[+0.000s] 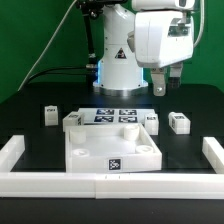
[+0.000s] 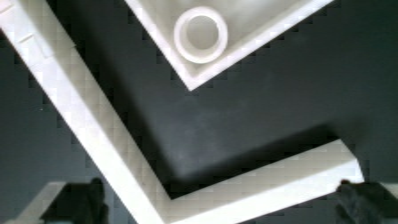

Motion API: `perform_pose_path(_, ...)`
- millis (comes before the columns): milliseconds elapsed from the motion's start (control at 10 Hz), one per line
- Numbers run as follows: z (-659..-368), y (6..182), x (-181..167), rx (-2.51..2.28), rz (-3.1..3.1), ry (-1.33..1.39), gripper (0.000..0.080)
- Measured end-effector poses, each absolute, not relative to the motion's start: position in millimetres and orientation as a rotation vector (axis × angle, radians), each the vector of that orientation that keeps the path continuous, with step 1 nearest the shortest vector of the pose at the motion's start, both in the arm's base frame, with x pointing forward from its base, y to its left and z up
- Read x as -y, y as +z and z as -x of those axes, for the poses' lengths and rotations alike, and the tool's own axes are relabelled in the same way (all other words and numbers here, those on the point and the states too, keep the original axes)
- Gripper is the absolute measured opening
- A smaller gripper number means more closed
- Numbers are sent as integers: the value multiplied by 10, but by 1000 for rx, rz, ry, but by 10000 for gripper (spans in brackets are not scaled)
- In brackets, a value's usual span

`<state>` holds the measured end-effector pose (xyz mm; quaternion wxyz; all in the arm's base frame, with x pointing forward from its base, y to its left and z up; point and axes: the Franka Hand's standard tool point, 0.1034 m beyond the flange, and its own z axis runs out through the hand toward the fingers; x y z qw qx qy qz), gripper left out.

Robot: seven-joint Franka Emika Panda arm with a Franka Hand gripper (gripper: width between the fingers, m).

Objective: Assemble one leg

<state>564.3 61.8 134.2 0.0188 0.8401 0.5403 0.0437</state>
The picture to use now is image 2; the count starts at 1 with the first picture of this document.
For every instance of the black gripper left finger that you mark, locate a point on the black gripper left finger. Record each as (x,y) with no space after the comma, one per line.
(69,204)

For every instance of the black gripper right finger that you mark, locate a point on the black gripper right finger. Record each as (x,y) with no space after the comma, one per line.
(367,204)

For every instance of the white square tabletop part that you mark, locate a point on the white square tabletop part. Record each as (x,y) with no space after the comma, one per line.
(211,31)

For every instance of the white U-shaped obstacle fence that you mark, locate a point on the white U-shaped obstacle fence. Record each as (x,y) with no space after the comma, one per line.
(266,190)

